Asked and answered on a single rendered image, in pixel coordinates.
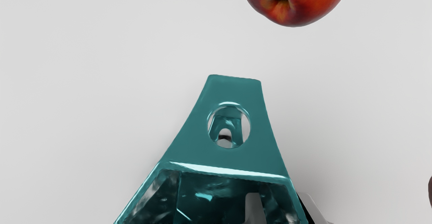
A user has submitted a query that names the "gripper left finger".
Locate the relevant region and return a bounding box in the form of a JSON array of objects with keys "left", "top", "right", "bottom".
[{"left": 244, "top": 193, "right": 268, "bottom": 224}]

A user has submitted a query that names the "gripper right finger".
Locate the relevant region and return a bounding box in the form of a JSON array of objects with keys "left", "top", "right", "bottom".
[{"left": 296, "top": 192, "right": 332, "bottom": 224}]

